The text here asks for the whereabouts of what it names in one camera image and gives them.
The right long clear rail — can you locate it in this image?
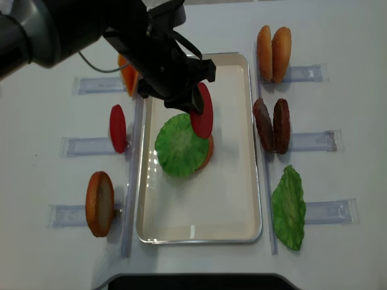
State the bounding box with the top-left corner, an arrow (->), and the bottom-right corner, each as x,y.
254,42 -> 278,256

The brown meat patty outer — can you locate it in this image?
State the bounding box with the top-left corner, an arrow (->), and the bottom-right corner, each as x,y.
273,98 -> 291,154

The white metal tray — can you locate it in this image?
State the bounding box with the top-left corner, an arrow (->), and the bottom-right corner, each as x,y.
136,52 -> 262,244

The clear holder rail right bun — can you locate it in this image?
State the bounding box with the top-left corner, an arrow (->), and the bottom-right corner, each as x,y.
259,63 -> 328,84

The brown meat patty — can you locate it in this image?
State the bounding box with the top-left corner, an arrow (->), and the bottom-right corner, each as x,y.
253,97 -> 275,152
273,98 -> 291,154

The clear holder rail near cheese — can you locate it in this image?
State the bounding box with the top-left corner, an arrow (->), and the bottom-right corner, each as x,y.
72,77 -> 126,95

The clear holder rail right lettuce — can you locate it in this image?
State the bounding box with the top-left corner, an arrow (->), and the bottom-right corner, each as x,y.
305,198 -> 359,225

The red tomato slice on holder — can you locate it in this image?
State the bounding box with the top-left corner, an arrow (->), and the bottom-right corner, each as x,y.
109,105 -> 128,153

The bun half right holder inner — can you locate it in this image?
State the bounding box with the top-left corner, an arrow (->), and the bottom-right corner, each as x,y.
256,25 -> 273,81

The grey cable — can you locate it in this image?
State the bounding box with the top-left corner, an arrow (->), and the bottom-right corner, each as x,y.
77,50 -> 126,74

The bun half on left holder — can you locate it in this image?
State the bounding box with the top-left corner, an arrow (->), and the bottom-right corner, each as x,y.
85,171 -> 114,237

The clear holder rail near tomato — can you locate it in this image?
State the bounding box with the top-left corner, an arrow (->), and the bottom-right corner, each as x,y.
59,137 -> 117,158

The dark base at bottom edge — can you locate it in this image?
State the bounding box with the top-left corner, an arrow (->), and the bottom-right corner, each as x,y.
95,274 -> 297,289

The green lettuce on tray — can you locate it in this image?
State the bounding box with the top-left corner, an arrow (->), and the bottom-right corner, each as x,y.
154,114 -> 209,177

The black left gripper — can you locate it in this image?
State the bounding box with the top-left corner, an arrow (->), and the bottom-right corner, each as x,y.
103,1 -> 216,114

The clear holder rail right patty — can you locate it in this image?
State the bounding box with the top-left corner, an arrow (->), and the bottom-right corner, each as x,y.
288,129 -> 344,152

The bun half under lettuce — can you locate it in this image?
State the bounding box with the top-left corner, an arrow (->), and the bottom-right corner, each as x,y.
196,135 -> 214,171

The brown meat patty inner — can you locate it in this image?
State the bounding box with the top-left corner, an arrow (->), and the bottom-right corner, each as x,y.
253,97 -> 275,152

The bun half holder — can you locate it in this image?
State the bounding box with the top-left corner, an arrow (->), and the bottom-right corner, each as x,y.
272,27 -> 291,83
256,25 -> 273,81

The red tomato slice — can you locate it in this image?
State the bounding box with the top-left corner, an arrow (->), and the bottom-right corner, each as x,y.
190,82 -> 213,139
109,105 -> 128,153

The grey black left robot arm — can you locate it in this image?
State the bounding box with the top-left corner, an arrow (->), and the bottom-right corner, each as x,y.
1,1 -> 216,115

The bun half right holder outer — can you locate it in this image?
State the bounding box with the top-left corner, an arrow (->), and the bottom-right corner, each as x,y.
272,27 -> 291,83

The clear holder rail bun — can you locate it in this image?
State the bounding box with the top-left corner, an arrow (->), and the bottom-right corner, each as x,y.
259,63 -> 328,84
48,204 -> 123,229

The long clear rail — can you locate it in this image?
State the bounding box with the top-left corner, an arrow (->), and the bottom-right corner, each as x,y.
120,97 -> 144,259
254,42 -> 278,256

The clear holder rail near bun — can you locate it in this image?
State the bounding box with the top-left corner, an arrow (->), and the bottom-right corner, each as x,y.
48,204 -> 123,229

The orange cheese slice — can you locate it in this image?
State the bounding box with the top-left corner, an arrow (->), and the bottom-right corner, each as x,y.
117,54 -> 139,97

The left long clear rail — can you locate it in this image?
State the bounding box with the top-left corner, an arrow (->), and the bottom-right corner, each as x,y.
120,97 -> 144,259

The green lettuce on right holder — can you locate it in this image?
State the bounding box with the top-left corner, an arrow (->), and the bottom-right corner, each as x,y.
272,165 -> 306,251

